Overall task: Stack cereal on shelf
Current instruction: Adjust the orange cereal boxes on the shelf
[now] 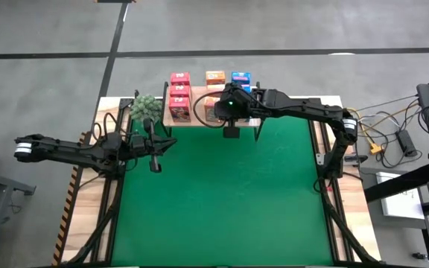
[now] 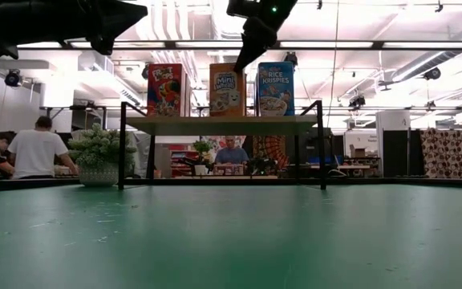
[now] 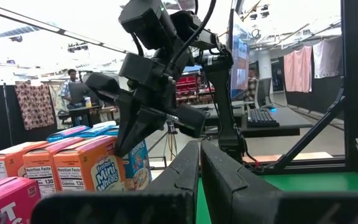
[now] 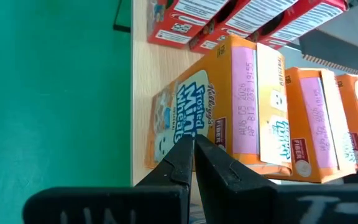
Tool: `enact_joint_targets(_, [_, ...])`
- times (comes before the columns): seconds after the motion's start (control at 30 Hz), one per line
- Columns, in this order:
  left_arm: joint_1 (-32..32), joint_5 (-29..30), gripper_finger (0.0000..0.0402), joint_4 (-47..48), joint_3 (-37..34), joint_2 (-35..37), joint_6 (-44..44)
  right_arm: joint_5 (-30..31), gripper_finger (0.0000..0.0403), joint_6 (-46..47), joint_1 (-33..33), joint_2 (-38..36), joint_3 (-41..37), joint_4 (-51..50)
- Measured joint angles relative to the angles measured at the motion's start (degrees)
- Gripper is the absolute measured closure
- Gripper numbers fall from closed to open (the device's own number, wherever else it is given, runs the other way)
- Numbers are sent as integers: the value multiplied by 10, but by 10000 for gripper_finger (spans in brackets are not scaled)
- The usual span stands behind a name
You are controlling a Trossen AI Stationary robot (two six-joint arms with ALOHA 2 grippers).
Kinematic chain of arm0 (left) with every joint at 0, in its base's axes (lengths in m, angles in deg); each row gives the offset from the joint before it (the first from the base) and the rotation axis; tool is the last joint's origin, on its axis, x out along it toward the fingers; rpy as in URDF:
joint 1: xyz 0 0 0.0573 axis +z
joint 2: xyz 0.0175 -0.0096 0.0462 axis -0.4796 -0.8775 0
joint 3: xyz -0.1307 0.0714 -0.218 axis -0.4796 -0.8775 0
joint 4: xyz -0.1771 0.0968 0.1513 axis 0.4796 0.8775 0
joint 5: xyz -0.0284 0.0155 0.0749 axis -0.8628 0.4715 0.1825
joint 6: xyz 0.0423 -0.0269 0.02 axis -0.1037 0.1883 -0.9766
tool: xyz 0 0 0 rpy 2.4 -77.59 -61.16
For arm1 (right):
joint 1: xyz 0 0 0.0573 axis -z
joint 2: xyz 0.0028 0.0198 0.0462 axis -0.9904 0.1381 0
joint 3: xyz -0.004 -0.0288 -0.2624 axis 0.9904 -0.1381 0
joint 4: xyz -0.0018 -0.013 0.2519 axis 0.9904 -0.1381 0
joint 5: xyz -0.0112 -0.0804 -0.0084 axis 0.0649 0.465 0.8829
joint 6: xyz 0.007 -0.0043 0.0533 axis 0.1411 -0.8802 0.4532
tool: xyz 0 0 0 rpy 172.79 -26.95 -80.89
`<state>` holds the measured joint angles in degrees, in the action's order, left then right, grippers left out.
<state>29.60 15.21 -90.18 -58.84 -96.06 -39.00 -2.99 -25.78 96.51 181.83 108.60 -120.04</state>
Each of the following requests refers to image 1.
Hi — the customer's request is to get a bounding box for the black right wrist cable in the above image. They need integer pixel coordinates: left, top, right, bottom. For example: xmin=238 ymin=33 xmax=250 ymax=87
xmin=193 ymin=91 xmax=231 ymax=130

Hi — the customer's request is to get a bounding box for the wooden shelf with black frame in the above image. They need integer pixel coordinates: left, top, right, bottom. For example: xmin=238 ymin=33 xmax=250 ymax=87
xmin=160 ymin=80 xmax=264 ymax=142

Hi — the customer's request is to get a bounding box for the green potted artificial plant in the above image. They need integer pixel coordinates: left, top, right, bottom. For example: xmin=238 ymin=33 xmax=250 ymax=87
xmin=130 ymin=94 xmax=162 ymax=124

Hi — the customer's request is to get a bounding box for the yellow black hazard tape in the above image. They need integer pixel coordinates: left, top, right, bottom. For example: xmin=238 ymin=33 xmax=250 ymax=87
xmin=52 ymin=159 xmax=82 ymax=266

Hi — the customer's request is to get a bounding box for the black power adapter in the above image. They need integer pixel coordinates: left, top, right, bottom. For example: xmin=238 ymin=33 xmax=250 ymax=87
xmin=395 ymin=129 xmax=419 ymax=157

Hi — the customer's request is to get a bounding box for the white paper sheet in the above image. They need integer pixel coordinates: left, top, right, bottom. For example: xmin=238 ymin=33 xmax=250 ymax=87
xmin=376 ymin=171 xmax=426 ymax=220

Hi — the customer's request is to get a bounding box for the red Froot Loops cereal box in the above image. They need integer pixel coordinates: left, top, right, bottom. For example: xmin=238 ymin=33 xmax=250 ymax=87
xmin=168 ymin=96 xmax=192 ymax=124
xmin=170 ymin=71 xmax=191 ymax=86
xmin=169 ymin=84 xmax=192 ymax=98

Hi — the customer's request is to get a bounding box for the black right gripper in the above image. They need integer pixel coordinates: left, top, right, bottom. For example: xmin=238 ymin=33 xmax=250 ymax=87
xmin=214 ymin=82 xmax=260 ymax=140

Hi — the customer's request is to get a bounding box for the black diagonal beam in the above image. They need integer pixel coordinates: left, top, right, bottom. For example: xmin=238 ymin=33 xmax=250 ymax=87
xmin=363 ymin=161 xmax=429 ymax=204

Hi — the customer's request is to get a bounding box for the black aluminium table frame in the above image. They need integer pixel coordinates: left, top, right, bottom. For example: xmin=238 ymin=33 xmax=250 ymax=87
xmin=61 ymin=89 xmax=383 ymax=268

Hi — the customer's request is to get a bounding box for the green table mat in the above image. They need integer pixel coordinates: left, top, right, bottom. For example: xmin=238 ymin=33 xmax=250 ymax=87
xmin=110 ymin=103 xmax=334 ymax=267

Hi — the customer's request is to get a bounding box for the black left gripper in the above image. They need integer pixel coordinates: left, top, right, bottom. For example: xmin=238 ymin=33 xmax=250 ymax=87
xmin=124 ymin=118 xmax=178 ymax=173

